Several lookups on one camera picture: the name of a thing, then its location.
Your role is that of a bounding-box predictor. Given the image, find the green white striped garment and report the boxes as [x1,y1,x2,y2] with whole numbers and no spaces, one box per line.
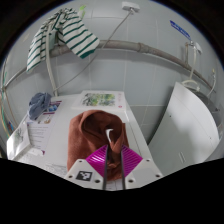
[25,7,101,73]

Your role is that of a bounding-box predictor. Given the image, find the brown towel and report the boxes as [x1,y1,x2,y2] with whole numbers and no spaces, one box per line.
[66,109,130,183]

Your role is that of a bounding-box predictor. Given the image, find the white tap with hose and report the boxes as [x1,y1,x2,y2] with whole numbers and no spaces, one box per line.
[181,40,203,93]

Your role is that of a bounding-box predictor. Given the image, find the white power cable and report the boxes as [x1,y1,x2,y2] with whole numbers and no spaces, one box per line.
[52,10,132,94]

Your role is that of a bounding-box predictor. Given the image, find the green hose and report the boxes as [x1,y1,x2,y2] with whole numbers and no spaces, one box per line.
[0,59,9,136]

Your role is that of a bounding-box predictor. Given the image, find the white wall socket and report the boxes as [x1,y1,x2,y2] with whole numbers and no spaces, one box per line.
[121,1,141,15]

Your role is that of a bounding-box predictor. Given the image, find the leaflet with blue picture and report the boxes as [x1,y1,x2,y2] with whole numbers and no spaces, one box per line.
[27,99,63,152]

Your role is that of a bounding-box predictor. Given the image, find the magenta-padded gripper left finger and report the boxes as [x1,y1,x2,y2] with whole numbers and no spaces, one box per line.
[64,144,110,190]

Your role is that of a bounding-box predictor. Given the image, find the blue wall sign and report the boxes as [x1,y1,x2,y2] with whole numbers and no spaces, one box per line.
[169,19,193,40]

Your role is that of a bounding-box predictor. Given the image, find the tan hose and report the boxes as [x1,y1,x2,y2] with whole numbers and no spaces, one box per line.
[3,96,17,133]

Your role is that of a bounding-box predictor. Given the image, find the blue crumpled cloth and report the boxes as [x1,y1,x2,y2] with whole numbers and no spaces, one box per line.
[27,91,53,121]

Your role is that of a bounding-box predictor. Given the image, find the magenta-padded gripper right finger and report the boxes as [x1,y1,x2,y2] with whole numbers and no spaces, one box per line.
[119,144,164,190]

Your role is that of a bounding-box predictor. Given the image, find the grey wall pipe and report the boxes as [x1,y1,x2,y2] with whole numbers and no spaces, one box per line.
[0,39,214,92]

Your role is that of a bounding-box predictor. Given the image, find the white thin upright pipe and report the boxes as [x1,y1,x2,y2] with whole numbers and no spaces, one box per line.
[44,23,60,98]

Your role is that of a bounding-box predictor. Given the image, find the small printed sheet green picture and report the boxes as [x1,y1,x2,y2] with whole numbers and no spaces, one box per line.
[71,90,127,111]

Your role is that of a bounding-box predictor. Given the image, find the white open appliance lid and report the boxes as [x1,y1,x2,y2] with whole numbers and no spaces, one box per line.
[147,81,224,177]

